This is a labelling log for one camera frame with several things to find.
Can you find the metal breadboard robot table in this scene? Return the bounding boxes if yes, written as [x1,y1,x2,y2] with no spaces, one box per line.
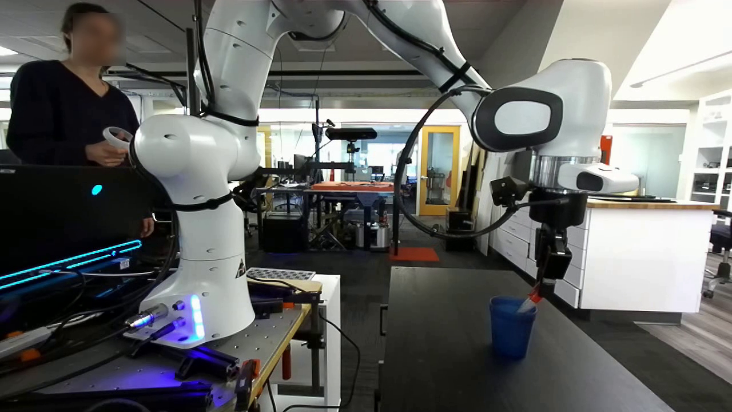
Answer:
[0,299,316,412]

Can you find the yellow framed door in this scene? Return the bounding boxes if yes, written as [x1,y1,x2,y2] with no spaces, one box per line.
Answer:
[417,123,465,220]

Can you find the red cylinder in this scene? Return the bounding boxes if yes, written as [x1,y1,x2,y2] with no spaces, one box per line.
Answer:
[596,133,616,168]

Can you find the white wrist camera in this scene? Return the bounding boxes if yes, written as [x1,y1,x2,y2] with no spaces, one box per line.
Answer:
[559,159,640,197]

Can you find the orange handled tool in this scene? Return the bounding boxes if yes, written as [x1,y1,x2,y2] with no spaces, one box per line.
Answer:
[233,356,264,410]

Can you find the white handheld controller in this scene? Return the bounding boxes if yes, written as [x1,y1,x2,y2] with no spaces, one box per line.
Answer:
[100,123,134,156]

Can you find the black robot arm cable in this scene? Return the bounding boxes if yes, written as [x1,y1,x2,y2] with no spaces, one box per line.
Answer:
[392,87,540,242]

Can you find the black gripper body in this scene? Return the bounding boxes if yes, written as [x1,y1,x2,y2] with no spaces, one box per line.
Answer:
[525,185,591,258]

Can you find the black handheld tool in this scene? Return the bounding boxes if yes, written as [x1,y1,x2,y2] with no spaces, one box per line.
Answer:
[173,346,242,384]

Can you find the blue glowing strip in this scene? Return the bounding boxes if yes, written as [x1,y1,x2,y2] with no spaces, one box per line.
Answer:
[0,238,147,292]

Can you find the blue plastic cup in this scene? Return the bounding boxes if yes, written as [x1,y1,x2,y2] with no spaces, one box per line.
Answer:
[488,295,538,364]

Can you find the red floor mat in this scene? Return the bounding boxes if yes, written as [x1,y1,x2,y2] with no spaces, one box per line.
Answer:
[386,244,444,267]

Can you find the white drawer cabinet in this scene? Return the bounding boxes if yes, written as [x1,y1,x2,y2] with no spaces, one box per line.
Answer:
[488,192,718,315]

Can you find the black tripod light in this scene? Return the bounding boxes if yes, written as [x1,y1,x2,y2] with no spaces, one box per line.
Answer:
[309,116,382,185]

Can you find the black office chair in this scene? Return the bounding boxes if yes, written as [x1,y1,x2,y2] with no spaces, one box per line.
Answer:
[705,214,732,299]

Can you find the white parts bin shelf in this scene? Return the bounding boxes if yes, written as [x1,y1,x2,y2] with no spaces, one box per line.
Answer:
[687,90,732,205]

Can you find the person left hand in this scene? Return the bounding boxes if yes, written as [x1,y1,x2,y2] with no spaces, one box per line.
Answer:
[84,138,129,170]

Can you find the orange capped white marker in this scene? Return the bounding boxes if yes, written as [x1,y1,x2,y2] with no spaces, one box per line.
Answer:
[516,283,544,315]

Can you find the orange topped work table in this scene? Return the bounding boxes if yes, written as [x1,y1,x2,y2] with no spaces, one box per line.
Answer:
[301,178,405,254]

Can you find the standing person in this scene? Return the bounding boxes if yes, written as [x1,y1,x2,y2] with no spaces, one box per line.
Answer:
[5,0,145,170]

